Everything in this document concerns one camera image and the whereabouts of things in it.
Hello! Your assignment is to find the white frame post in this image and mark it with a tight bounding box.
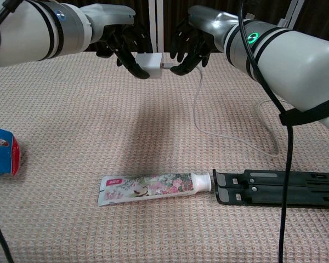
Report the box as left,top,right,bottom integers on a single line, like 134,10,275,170
150,0,166,55
279,0,305,28

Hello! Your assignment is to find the floral toothpaste tube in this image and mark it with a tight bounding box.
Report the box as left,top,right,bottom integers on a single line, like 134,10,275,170
97,171,212,207

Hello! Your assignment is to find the white charger block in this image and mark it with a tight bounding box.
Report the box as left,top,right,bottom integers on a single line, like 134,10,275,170
135,53,166,81

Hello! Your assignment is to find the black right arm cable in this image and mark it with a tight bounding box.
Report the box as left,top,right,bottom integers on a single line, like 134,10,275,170
238,0,296,263

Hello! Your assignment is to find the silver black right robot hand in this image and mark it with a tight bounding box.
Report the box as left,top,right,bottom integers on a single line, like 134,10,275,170
169,5,238,77

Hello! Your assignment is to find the blue red snack packet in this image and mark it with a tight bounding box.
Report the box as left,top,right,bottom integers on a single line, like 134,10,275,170
0,128,25,181

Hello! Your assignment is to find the white charging cable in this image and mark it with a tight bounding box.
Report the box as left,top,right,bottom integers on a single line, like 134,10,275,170
161,61,288,158

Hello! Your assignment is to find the beige woven tablecloth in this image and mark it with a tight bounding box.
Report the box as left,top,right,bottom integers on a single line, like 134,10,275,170
0,50,329,263

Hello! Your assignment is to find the black folding stand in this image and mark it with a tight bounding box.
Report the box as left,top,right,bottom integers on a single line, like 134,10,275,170
212,168,329,211

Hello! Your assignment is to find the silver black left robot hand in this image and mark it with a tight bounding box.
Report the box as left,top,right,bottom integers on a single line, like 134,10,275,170
82,4,152,81

